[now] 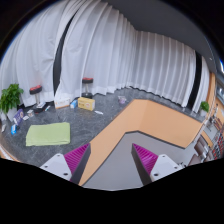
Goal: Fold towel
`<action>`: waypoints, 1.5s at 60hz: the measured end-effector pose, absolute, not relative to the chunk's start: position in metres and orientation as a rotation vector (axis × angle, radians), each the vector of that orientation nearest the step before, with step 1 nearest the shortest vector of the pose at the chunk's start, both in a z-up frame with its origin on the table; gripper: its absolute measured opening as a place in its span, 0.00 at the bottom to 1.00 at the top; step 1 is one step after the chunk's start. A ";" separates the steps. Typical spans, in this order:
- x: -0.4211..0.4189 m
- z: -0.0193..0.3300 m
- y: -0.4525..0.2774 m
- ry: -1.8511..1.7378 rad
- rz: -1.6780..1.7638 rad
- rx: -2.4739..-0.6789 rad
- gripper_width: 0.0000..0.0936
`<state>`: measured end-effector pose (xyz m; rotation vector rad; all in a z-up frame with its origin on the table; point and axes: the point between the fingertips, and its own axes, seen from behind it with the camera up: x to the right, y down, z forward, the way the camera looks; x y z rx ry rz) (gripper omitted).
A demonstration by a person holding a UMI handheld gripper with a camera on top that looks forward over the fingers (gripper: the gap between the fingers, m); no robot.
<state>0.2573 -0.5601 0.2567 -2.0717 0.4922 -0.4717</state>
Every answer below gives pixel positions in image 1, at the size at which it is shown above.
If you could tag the white curtain section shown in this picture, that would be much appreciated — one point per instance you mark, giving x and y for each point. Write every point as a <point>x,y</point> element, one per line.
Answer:
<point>29,60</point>
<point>102,44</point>

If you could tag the red-topped stool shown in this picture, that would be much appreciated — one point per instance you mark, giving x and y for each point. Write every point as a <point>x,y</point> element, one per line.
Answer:
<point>35,91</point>
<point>86,82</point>

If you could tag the right potted green plant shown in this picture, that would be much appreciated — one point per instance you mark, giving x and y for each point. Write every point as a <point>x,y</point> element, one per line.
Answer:
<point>204,108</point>

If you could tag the orange table edge band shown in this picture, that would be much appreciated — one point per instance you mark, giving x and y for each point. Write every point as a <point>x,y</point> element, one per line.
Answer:
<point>147,117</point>

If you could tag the clear plastic bag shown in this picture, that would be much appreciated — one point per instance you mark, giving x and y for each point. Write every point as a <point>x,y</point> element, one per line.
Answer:
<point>122,100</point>

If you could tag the green towel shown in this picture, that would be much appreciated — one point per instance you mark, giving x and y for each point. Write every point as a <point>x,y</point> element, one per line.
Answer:
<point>48,134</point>

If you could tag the right red-topped stool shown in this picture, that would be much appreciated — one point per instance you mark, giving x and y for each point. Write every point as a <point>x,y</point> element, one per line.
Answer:
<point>86,82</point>

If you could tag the potted green plant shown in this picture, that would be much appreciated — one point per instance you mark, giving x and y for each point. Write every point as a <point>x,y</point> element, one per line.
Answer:
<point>204,108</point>
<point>9,101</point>

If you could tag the small blue packet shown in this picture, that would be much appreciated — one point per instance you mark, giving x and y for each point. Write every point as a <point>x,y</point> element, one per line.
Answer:
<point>13,129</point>

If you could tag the white curtain left section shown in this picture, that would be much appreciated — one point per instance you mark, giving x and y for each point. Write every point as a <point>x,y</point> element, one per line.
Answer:
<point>29,60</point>

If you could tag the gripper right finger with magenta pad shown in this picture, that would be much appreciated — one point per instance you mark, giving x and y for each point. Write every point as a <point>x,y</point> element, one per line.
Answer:
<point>152,167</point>

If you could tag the purple box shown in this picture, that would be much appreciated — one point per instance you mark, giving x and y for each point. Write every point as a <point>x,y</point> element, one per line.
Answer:
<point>18,117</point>

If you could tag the small blue white box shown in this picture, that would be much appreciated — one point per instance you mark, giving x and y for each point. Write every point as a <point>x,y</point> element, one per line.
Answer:
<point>74,104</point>

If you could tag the left red-topped stool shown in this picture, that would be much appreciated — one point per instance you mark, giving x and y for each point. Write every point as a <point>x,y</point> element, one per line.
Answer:
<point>35,91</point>

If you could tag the left potted green plant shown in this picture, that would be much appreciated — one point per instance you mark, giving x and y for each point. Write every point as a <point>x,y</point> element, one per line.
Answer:
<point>9,101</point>

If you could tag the yellow cardboard box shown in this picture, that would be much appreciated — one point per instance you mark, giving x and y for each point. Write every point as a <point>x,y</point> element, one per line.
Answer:
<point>86,103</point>

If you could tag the white curtain right section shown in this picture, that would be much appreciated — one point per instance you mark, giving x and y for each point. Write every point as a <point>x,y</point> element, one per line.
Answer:
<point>102,44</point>

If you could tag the white cardboard box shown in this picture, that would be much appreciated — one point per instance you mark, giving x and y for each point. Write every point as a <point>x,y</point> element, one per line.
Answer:
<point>62,103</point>

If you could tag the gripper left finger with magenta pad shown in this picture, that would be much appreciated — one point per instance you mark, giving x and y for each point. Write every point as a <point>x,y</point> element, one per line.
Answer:
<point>69,166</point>

